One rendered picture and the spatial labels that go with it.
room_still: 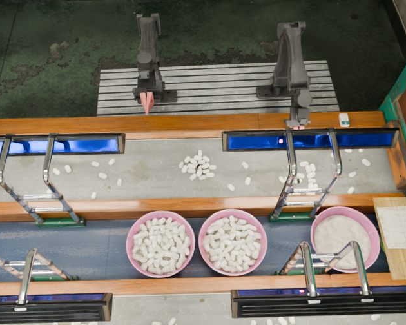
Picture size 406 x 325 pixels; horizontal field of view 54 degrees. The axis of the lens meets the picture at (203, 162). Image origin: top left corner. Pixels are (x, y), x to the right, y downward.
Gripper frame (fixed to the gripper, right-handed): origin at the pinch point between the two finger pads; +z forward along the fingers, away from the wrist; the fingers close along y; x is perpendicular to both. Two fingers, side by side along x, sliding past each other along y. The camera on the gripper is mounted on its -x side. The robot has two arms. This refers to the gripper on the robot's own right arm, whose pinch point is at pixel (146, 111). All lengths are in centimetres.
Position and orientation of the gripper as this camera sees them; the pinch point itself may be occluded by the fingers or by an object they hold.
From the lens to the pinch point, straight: 151.5
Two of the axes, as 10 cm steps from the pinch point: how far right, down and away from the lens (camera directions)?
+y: 10.0, -0.5, 0.2
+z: 0.5, 8.8, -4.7
